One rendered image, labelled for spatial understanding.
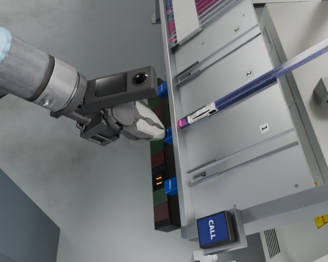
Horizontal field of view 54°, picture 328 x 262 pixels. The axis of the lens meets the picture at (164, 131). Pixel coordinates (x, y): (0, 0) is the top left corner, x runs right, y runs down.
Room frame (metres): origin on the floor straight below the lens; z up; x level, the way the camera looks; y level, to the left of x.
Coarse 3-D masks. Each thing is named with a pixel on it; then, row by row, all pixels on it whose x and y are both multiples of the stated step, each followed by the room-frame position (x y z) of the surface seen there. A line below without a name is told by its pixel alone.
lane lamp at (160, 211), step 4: (164, 204) 0.20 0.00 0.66; (156, 208) 0.19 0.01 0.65; (160, 208) 0.19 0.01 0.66; (164, 208) 0.19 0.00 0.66; (168, 208) 0.19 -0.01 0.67; (156, 212) 0.19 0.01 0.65; (160, 212) 0.19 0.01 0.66; (164, 212) 0.18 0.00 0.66; (168, 212) 0.18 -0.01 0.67; (156, 216) 0.18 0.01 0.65; (160, 216) 0.18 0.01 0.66; (164, 216) 0.18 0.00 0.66; (168, 216) 0.17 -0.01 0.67; (156, 220) 0.17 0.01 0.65; (160, 220) 0.17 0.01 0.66
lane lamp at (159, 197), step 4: (164, 188) 0.23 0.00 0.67; (156, 192) 0.23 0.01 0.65; (160, 192) 0.22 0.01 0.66; (164, 192) 0.22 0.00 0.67; (156, 196) 0.22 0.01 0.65; (160, 196) 0.21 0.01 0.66; (164, 196) 0.21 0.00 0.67; (156, 200) 0.21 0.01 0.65; (160, 200) 0.21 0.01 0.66; (164, 200) 0.21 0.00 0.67; (156, 204) 0.20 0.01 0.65
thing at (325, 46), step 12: (312, 48) 0.35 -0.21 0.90; (324, 48) 0.34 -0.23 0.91; (288, 60) 0.35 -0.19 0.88; (300, 60) 0.34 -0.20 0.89; (276, 72) 0.34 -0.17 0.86; (288, 72) 0.34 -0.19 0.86; (252, 84) 0.34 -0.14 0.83; (264, 84) 0.33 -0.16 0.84; (228, 96) 0.34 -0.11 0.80; (240, 96) 0.33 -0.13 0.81; (216, 108) 0.33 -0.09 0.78
